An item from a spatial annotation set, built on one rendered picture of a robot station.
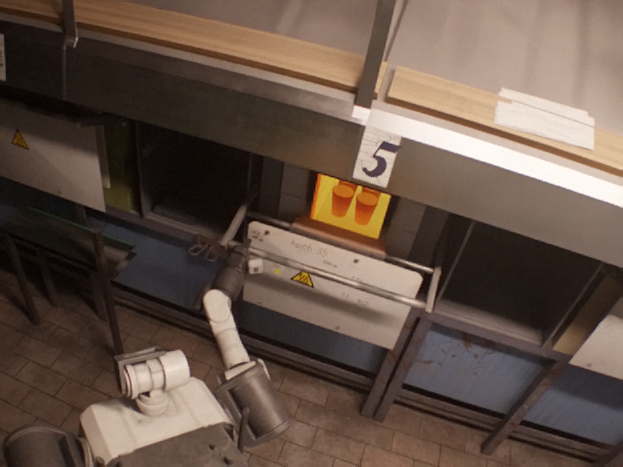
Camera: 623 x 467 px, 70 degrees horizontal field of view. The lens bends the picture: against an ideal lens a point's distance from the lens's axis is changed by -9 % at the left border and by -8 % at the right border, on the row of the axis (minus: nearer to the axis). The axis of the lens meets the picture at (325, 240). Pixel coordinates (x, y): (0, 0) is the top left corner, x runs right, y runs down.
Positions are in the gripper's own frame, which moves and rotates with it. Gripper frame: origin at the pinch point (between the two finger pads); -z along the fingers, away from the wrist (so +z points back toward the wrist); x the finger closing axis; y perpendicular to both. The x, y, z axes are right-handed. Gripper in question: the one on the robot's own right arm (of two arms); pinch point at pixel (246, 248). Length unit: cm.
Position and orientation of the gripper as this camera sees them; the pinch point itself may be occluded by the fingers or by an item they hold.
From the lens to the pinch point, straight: 157.8
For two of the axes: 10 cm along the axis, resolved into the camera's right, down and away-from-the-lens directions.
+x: 0.9, -5.8, -8.1
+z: -3.1, 7.5, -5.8
